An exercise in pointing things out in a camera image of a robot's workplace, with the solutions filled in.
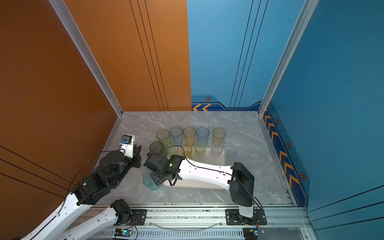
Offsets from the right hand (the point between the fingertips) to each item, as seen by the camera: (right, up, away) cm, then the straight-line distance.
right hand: (156, 176), depth 73 cm
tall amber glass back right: (+33, +20, +16) cm, 42 cm away
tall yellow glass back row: (+15, +20, +18) cm, 31 cm away
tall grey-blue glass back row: (+8, +20, +16) cm, 27 cm away
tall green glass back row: (-1, +19, +21) cm, 28 cm away
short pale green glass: (+4, +10, +25) cm, 27 cm away
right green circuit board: (+46, -26, -3) cm, 53 cm away
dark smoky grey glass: (-4, +12, +17) cm, 21 cm away
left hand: (-6, +16, -5) cm, 18 cm away
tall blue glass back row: (+24, +20, +19) cm, 37 cm away
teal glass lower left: (-5, -5, +6) cm, 9 cm away
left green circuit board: (-15, -26, -2) cm, 30 cm away
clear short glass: (+33, +11, +21) cm, 40 cm away
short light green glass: (+22, +11, +21) cm, 32 cm away
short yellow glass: (+13, +10, +21) cm, 27 cm away
